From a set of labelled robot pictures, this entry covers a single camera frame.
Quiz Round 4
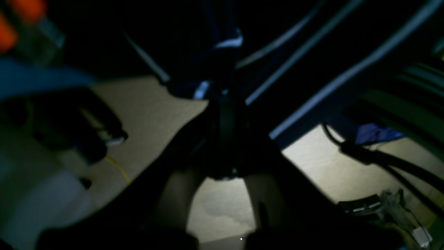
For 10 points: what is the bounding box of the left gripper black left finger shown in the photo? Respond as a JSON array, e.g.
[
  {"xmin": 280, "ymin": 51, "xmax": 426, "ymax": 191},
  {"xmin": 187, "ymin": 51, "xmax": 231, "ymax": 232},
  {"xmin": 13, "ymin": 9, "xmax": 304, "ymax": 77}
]
[{"xmin": 36, "ymin": 111, "xmax": 216, "ymax": 250}]

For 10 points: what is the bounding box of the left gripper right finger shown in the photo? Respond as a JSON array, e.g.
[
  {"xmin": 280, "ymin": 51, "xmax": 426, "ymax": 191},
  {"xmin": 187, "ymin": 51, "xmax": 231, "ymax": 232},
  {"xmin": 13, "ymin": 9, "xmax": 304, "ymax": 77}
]
[{"xmin": 222, "ymin": 100, "xmax": 406, "ymax": 250}]

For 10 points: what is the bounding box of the navy white striped t-shirt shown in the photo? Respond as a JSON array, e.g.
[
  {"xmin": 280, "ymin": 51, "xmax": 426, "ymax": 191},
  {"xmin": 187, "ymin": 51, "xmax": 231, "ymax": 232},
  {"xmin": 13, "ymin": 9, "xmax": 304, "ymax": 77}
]
[{"xmin": 48, "ymin": 0, "xmax": 443, "ymax": 146}]

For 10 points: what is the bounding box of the blue black clamp top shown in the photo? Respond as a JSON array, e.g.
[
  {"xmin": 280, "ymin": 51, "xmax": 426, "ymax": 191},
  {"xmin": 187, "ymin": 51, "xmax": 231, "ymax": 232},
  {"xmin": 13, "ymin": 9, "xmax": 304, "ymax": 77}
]
[{"xmin": 1, "ymin": 87, "xmax": 128, "ymax": 164}]

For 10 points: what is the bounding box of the teal table cloth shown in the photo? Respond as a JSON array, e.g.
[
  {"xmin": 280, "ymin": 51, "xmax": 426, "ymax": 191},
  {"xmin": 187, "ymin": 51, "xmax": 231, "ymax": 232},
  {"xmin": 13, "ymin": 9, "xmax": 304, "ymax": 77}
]
[{"xmin": 0, "ymin": 57, "xmax": 97, "ymax": 101}]

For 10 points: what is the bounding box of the orange black utility knife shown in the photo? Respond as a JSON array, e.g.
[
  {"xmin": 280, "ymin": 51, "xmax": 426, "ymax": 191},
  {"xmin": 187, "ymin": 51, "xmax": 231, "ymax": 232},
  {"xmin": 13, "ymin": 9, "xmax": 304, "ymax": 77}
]
[{"xmin": 1, "ymin": 0, "xmax": 66, "ymax": 67}]

